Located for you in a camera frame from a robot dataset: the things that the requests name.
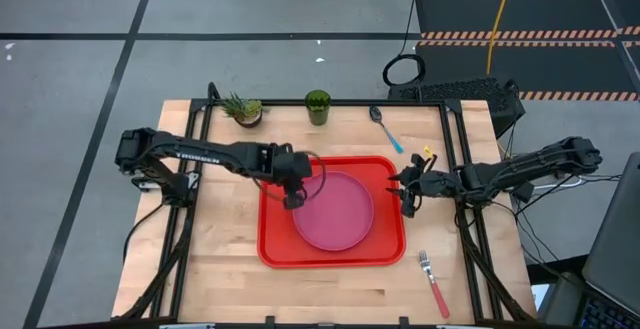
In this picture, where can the black mat with hazard stripes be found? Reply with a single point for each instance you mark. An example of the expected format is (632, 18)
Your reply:
(525, 14)

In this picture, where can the red plastic tray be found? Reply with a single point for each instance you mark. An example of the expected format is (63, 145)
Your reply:
(385, 249)

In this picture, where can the green faceted cup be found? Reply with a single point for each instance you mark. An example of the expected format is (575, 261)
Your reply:
(318, 106)

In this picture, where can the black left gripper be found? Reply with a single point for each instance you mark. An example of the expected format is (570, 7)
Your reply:
(292, 169)

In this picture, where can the black table frame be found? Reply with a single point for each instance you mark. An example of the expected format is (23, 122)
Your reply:
(285, 102)

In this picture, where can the dark grey laptop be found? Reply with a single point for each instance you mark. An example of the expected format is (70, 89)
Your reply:
(620, 239)

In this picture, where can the yellow tape tag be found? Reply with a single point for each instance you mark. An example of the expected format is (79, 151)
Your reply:
(428, 152)

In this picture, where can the black keyboard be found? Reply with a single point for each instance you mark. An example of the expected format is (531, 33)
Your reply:
(605, 316)

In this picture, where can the black perforated computer case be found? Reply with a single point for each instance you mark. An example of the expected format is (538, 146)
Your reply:
(465, 89)

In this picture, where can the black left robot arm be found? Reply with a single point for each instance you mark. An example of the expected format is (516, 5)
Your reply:
(200, 151)

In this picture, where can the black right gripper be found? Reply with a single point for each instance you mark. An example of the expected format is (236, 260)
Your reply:
(435, 181)

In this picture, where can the silver frame bracket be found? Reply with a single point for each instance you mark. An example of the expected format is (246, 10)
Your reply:
(145, 185)

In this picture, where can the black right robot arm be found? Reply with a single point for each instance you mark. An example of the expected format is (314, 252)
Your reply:
(540, 161)

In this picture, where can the pink round plate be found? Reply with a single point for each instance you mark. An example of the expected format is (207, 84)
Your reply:
(335, 219)

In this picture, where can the potted succulent plant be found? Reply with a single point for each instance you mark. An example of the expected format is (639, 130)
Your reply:
(247, 111)

